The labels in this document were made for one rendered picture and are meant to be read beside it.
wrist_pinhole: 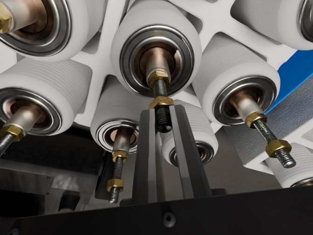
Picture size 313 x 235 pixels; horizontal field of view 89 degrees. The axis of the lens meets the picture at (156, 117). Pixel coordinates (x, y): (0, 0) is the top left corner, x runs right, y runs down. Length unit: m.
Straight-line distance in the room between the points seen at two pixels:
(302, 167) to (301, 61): 0.23
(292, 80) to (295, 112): 0.07
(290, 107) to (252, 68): 0.29
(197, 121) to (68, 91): 0.19
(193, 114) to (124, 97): 0.12
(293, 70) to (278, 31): 0.28
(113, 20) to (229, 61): 0.15
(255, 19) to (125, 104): 0.19
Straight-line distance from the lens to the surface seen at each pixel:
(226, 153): 0.78
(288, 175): 0.49
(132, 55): 0.16
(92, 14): 0.19
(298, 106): 0.48
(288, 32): 0.21
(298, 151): 0.51
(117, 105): 0.22
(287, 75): 0.48
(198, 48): 0.17
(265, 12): 0.22
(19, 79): 0.23
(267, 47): 0.29
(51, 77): 0.24
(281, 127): 0.48
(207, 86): 0.21
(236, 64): 0.21
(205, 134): 0.26
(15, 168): 0.53
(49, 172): 0.51
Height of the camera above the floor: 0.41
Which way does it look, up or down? 49 degrees down
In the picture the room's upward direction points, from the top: 176 degrees clockwise
